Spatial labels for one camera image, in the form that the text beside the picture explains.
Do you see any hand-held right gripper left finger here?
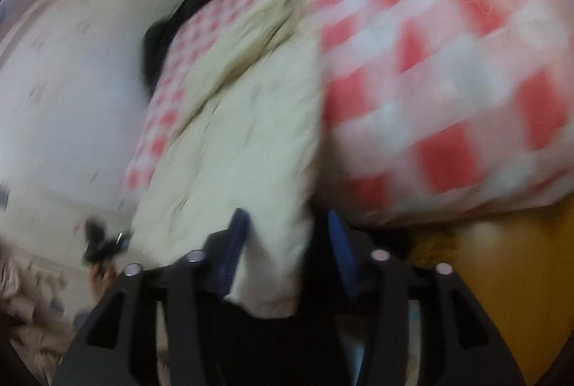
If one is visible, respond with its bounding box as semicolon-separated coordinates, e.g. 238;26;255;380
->
51;207;252;386

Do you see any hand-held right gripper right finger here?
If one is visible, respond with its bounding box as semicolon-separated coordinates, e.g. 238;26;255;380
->
326;209;525;386

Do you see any cream quilted jacket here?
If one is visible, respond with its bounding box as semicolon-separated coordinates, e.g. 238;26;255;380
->
130;0;326;319

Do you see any beige fluffy cloth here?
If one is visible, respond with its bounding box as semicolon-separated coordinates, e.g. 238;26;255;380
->
0;243;90;373

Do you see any black jacket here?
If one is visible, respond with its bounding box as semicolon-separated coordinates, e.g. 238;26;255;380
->
142;0;243;93

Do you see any red checked bed cover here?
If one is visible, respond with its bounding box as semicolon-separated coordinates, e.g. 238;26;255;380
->
121;0;574;230

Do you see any yellow bed frame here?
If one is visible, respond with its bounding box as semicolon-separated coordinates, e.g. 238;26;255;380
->
408;202;570;386

